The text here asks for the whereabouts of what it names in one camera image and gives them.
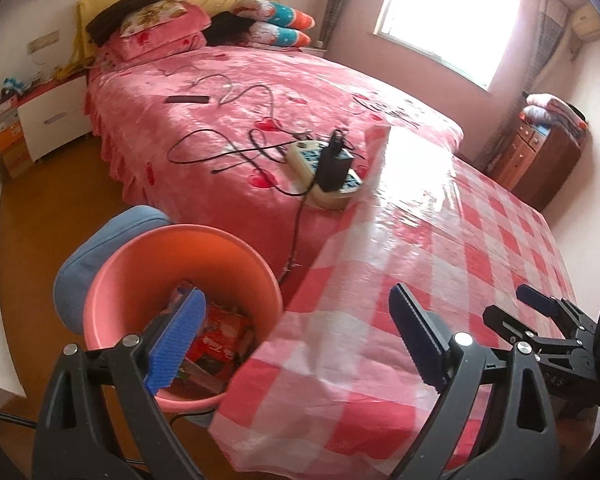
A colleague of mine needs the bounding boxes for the blue cushion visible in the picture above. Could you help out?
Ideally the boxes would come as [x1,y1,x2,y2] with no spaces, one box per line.
[52,206,173,333]

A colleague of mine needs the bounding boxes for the bed with pink blanket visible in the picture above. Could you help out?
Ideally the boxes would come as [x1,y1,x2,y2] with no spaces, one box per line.
[82,42,466,301]

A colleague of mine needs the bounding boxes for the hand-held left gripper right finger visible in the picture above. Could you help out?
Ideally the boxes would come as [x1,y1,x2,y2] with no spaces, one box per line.
[389,282,561,480]

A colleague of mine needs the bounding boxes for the floral pillow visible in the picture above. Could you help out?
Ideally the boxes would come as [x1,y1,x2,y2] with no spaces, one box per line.
[120,1,212,41]

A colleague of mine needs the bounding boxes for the grey curtain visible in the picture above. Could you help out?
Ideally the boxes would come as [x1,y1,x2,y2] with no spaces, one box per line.
[475,0,571,171]
[325,0,366,53]

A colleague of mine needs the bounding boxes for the black looped cable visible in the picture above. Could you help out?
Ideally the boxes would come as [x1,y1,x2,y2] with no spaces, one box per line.
[167,127,301,177]

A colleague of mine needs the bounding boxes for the cartoon bolster pillow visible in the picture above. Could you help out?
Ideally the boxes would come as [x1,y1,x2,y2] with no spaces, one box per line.
[230,0,317,31]
[245,22,313,50]

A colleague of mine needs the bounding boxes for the brown wooden cabinet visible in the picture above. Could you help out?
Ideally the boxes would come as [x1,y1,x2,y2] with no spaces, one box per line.
[490,115,588,211]

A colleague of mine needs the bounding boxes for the white power strip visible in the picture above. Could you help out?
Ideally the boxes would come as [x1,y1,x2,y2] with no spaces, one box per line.
[286,139,365,211]

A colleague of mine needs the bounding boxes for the pink pillow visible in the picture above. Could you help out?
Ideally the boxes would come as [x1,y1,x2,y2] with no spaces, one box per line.
[96,30,206,67]

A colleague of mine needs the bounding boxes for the red snack wrapper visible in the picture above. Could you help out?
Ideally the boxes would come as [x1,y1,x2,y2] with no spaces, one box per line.
[185,305,255,376]

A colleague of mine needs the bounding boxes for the white air conditioner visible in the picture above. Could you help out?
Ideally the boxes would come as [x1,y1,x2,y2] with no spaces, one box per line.
[569,4,600,42]

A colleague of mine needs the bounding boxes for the power strip cable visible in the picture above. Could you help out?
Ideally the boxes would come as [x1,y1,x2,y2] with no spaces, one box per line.
[279,187,315,282]

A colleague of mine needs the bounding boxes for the pink plastic bucket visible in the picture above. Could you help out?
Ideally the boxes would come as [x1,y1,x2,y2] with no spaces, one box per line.
[82,224,283,413]

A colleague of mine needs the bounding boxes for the brown cardboard box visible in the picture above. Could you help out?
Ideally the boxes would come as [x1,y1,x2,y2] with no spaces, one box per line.
[2,145,33,178]

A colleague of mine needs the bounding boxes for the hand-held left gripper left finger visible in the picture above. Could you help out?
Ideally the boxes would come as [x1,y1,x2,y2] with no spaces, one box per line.
[30,287,207,480]

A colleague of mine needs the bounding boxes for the black floor cable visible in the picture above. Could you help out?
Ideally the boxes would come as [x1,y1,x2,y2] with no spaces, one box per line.
[0,406,38,429]

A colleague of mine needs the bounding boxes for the white red nightstand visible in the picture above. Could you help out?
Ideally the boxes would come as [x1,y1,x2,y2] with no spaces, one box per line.
[15,71,93,163]

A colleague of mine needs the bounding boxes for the orange shoe box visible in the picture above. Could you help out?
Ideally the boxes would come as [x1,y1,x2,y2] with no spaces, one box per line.
[0,119,27,153]

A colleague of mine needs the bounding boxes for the folded blankets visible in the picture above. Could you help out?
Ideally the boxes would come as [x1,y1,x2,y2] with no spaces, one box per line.
[522,92,590,141]

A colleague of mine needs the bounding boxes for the window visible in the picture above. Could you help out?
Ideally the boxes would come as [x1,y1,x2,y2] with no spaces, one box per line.
[372,0,523,93]

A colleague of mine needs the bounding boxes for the white wall socket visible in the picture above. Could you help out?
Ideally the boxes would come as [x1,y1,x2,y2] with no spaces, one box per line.
[27,31,61,54]

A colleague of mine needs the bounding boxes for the brown clothing pile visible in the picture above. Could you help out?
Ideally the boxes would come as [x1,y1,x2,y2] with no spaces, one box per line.
[86,0,192,43]

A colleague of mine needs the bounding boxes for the black clothing pile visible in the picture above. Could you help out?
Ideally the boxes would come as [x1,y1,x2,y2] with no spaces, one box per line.
[205,10,256,48]

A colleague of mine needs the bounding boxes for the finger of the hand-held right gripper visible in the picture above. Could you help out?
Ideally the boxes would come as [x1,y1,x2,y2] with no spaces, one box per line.
[482,304,582,357]
[516,284,597,334]

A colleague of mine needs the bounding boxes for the thin grey cable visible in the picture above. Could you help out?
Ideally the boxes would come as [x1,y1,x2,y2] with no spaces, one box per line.
[160,62,241,107]

